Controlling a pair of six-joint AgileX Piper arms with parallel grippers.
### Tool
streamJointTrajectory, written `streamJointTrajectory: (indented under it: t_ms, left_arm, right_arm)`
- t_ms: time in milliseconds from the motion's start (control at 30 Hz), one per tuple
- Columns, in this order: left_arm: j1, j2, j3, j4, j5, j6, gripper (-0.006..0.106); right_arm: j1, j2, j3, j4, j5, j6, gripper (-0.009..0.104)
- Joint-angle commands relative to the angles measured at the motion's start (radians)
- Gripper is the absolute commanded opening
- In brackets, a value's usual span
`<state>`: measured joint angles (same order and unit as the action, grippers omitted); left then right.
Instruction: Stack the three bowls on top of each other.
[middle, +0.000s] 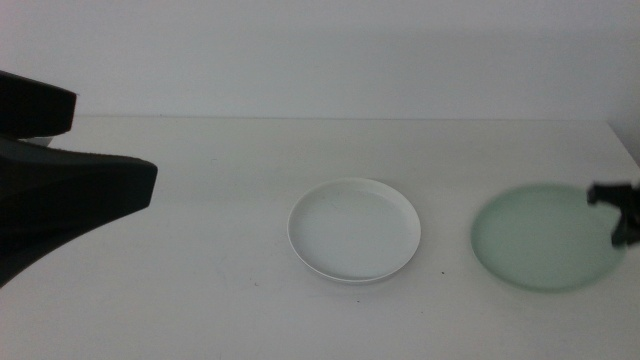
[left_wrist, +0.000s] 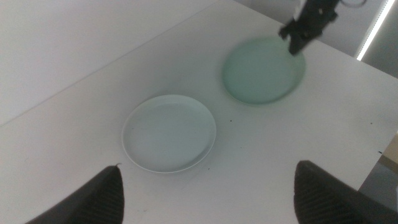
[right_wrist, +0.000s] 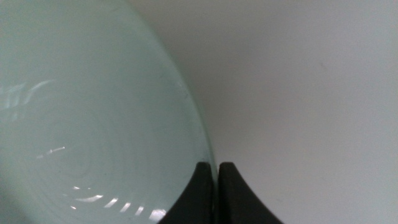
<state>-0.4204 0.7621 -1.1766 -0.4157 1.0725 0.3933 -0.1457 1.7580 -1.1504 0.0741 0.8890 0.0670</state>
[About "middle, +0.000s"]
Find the white shallow bowl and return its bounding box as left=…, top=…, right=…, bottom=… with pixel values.
left=286, top=176, right=423, bottom=284

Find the pale green shallow bowl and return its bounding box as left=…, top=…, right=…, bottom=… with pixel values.
left=469, top=182, right=629, bottom=294

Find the grey shallow bowl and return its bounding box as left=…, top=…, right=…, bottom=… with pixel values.
left=294, top=249, right=418, bottom=286

